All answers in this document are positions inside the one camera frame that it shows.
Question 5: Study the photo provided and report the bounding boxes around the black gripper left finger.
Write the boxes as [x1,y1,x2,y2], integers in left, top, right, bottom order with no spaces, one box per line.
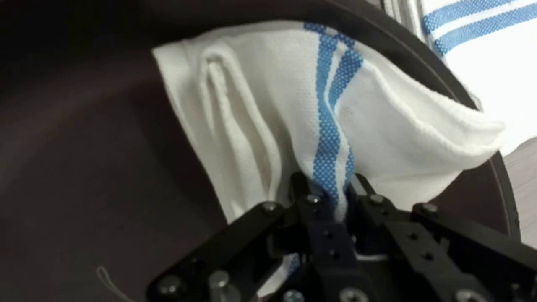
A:
[146,169,359,302]

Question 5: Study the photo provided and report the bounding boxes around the neatly folded blue-striped towel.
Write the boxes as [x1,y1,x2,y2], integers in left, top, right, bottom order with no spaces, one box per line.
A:
[384,0,537,157]

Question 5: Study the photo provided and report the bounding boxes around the black non-stick frying pan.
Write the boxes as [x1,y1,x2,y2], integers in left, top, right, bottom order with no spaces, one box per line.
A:
[0,0,522,302]

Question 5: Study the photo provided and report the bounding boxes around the white blue-striped kitchen towel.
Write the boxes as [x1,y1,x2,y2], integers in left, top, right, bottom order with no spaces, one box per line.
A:
[151,19,508,298]

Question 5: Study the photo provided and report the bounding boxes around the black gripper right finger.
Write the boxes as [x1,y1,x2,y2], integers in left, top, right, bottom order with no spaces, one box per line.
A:
[345,172,537,302]

